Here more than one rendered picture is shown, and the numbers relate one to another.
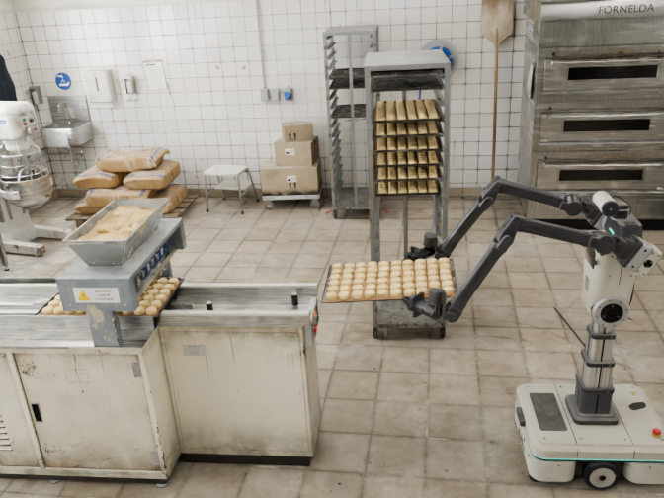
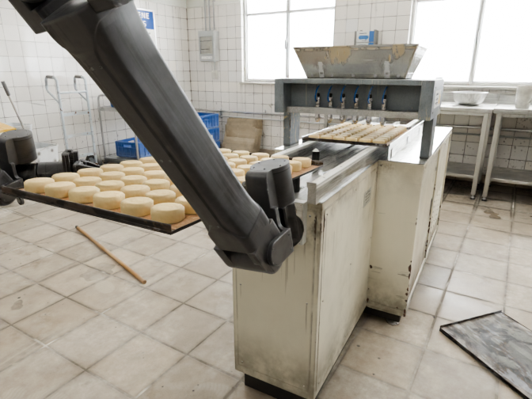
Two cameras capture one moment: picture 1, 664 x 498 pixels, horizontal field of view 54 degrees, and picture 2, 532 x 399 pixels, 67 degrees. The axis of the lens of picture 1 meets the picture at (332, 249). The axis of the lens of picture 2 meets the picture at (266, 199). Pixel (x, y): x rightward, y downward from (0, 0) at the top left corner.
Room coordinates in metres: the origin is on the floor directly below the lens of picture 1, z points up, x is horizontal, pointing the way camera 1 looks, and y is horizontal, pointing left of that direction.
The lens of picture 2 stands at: (3.17, -1.01, 1.22)
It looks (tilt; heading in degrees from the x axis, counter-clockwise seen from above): 18 degrees down; 111
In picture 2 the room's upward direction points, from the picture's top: straight up
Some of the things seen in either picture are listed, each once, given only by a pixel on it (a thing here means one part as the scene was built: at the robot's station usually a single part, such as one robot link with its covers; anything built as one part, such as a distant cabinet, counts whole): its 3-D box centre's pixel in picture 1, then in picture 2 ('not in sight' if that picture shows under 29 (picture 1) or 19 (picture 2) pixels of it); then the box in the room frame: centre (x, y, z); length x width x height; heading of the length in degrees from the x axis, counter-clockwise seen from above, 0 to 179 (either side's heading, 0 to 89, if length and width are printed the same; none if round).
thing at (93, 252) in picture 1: (123, 231); (359, 62); (2.85, 0.98, 1.25); 0.56 x 0.29 x 0.14; 173
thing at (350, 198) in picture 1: (355, 122); not in sight; (6.41, -0.31, 0.93); 0.64 x 0.51 x 1.78; 173
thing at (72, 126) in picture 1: (71, 123); not in sight; (7.23, 2.82, 0.93); 0.99 x 0.38 x 1.09; 80
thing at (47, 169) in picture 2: (422, 306); (58, 173); (2.41, -0.37, 1.00); 0.07 x 0.07 x 0.10; 38
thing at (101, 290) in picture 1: (131, 277); (355, 115); (2.85, 0.98, 1.01); 0.72 x 0.33 x 0.34; 173
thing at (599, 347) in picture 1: (596, 366); not in sight; (2.58, -1.23, 0.53); 0.11 x 0.11 x 0.40; 84
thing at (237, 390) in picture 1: (245, 375); (310, 261); (2.79, 0.48, 0.45); 0.70 x 0.34 x 0.90; 83
